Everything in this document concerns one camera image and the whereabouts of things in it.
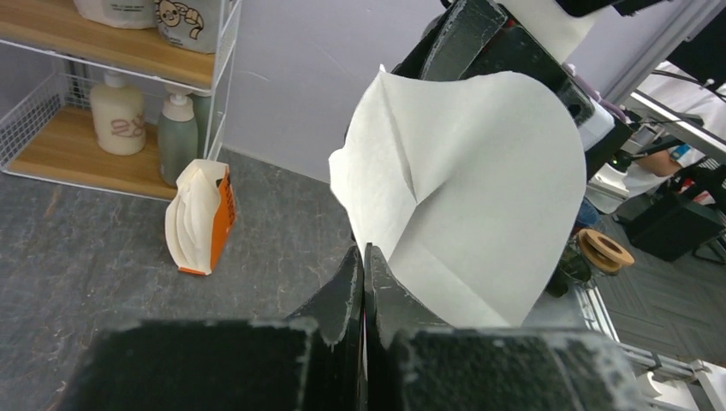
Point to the spare wooden collar dripper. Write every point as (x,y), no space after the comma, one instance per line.
(587,255)

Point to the green paper cup stack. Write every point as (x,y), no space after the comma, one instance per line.
(178,135)

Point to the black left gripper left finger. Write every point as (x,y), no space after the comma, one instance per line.
(309,360)

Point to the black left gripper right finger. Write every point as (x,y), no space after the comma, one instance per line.
(416,361)

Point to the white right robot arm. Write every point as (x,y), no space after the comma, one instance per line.
(616,41)

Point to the orange coffee filter box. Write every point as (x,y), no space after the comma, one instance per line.
(199,219)

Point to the white coffee bag on shelf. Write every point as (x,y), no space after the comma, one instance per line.
(189,24)

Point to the beige pump bottle on shelf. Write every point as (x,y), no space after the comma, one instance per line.
(118,115)

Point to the white wire shelf rack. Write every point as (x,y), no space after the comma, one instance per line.
(49,134)

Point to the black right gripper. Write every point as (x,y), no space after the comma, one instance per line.
(534,38)

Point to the white paper coffee filter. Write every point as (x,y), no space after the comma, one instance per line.
(469,188)

